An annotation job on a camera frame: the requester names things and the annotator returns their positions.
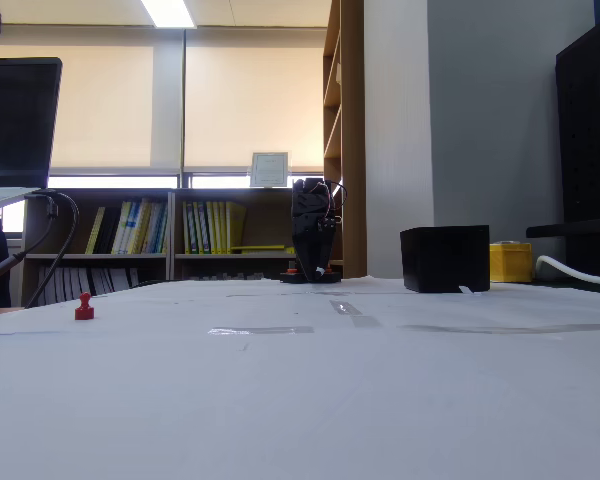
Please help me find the small red pawn piece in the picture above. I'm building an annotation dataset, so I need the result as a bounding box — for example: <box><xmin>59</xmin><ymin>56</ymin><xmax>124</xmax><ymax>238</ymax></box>
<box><xmin>74</xmin><ymin>292</ymin><xmax>96</xmax><ymax>321</ymax></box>

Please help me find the ceiling light panel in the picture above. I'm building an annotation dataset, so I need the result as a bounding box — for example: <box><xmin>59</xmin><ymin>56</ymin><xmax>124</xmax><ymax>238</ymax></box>
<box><xmin>139</xmin><ymin>0</ymin><xmax>196</xmax><ymax>29</ymax></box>

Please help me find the black box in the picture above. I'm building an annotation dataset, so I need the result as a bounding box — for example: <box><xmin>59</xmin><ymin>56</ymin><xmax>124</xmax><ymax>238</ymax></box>
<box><xmin>399</xmin><ymin>224</ymin><xmax>491</xmax><ymax>295</ymax></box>

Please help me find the black shelf board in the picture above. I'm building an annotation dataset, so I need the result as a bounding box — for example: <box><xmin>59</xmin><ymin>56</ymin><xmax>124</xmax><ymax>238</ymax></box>
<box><xmin>525</xmin><ymin>217</ymin><xmax>600</xmax><ymax>240</ymax></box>

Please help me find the slim yellow book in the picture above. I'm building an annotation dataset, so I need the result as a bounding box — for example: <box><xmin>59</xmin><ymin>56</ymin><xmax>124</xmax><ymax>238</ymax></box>
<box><xmin>85</xmin><ymin>207</ymin><xmax>106</xmax><ymax>255</ymax></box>

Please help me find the framed white certificate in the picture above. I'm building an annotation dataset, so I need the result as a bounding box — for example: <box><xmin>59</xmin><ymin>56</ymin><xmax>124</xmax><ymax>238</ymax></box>
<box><xmin>249</xmin><ymin>151</ymin><xmax>291</xmax><ymax>189</ymax></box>

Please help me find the black silver laptop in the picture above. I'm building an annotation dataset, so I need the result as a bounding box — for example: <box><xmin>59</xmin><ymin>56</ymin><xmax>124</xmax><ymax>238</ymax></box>
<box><xmin>0</xmin><ymin>57</ymin><xmax>64</xmax><ymax>217</ymax></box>

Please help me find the white paper table cover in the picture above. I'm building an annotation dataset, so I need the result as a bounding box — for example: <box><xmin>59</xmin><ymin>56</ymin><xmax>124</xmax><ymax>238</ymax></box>
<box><xmin>0</xmin><ymin>274</ymin><xmax>600</xmax><ymax>480</ymax></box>

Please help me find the beige roller blind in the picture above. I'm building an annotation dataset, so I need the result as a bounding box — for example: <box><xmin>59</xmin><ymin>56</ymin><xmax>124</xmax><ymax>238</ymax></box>
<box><xmin>0</xmin><ymin>27</ymin><xmax>184</xmax><ymax>176</ymax></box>
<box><xmin>184</xmin><ymin>27</ymin><xmax>326</xmax><ymax>175</ymax></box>

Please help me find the red servo wire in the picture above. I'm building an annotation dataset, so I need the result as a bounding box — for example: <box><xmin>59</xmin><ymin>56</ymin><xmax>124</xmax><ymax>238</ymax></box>
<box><xmin>328</xmin><ymin>180</ymin><xmax>348</xmax><ymax>217</ymax></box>

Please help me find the grey window frame post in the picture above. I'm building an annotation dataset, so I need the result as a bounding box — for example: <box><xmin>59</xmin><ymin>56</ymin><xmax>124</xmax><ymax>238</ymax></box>
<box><xmin>178</xmin><ymin>28</ymin><xmax>188</xmax><ymax>190</ymax></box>

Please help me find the yellow white book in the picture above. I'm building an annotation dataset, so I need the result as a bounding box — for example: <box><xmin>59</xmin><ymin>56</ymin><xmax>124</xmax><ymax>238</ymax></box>
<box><xmin>112</xmin><ymin>201</ymin><xmax>132</xmax><ymax>255</ymax></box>

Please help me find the white hose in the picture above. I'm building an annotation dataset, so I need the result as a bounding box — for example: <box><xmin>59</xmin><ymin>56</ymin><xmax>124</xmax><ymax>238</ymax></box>
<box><xmin>534</xmin><ymin>254</ymin><xmax>600</xmax><ymax>286</ymax></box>

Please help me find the blue white book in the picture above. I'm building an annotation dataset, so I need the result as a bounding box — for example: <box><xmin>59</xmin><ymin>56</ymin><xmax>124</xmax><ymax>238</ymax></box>
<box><xmin>148</xmin><ymin>202</ymin><xmax>169</xmax><ymax>255</ymax></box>
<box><xmin>125</xmin><ymin>201</ymin><xmax>142</xmax><ymax>255</ymax></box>

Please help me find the black pegboard panel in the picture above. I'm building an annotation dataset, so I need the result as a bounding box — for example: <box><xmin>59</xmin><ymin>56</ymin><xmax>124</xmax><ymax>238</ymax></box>
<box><xmin>554</xmin><ymin>22</ymin><xmax>600</xmax><ymax>277</ymax></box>

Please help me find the low wooden bookshelf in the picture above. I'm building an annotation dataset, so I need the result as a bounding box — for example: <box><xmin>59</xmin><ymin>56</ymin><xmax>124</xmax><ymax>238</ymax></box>
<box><xmin>172</xmin><ymin>188</ymin><xmax>346</xmax><ymax>282</ymax></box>
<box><xmin>22</xmin><ymin>188</ymin><xmax>174</xmax><ymax>307</ymax></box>

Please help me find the yellow plastic container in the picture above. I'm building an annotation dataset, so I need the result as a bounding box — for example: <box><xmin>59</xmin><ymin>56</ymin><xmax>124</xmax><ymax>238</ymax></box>
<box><xmin>488</xmin><ymin>239</ymin><xmax>534</xmax><ymax>284</ymax></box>

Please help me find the thick black cable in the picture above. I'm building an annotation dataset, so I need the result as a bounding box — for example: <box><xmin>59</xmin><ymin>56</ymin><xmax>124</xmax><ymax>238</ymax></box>
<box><xmin>0</xmin><ymin>197</ymin><xmax>59</xmax><ymax>292</ymax></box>

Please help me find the thin black looped cable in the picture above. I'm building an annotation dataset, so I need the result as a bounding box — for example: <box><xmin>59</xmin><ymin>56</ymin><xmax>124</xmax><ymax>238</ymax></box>
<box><xmin>23</xmin><ymin>191</ymin><xmax>81</xmax><ymax>310</ymax></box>

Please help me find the tall wooden bookshelf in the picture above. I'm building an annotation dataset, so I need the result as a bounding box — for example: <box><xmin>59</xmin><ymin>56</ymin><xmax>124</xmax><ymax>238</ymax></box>
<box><xmin>322</xmin><ymin>0</ymin><xmax>367</xmax><ymax>279</ymax></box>

